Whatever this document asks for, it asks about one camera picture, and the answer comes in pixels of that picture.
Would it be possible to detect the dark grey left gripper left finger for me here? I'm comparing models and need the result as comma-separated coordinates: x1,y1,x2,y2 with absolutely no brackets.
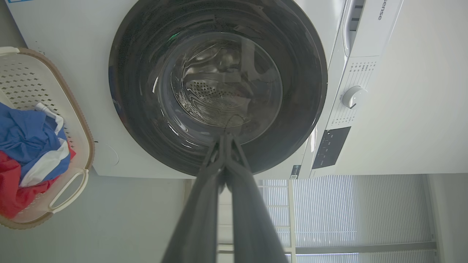
161,134,228,263

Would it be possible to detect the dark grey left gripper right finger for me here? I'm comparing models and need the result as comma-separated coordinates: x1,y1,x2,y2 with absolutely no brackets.
224,134,289,263

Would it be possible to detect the round dark glass washer door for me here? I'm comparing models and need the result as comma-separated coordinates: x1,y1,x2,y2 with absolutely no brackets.
108,0,328,176

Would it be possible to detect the white front-load washing machine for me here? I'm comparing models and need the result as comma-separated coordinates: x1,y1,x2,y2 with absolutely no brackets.
5,0,404,180

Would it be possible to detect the white pleated window blind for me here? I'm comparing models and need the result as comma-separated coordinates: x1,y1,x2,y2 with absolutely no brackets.
256,175,439,263

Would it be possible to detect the black washer display panel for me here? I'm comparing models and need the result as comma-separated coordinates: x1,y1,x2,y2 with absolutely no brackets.
312,126,351,169

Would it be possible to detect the white program dial knob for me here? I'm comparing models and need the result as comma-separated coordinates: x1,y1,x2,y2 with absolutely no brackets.
342,86,367,109

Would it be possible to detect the red garment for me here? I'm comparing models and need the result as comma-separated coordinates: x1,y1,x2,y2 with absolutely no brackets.
0,143,76,219

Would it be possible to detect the blue and white garment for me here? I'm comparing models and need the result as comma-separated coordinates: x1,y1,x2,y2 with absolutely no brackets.
0,102,71,187

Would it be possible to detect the beige perforated laundry basket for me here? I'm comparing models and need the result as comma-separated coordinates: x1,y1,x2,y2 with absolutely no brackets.
0,46,95,230

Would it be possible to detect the white detergent drawer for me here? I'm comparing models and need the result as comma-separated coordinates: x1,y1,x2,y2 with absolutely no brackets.
342,0,366,57

